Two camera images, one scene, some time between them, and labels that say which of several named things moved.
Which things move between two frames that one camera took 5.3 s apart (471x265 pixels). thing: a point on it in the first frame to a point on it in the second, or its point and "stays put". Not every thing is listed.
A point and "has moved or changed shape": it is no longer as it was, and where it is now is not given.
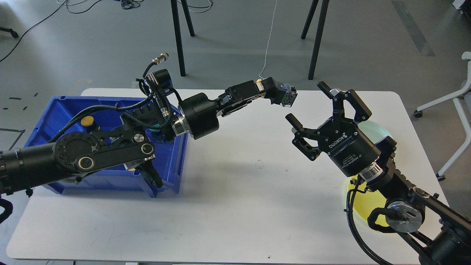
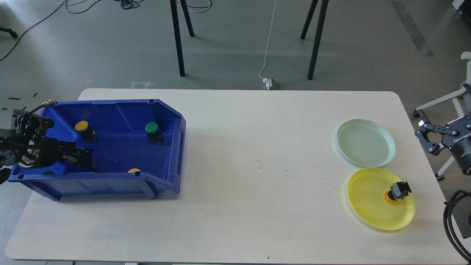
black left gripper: [199, 113] to [42, 152]
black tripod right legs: [324, 7] stays put
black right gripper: [351, 151] to [460, 145]
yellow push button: [284, 95] has moved or changed shape
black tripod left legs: [175, 15] stays put
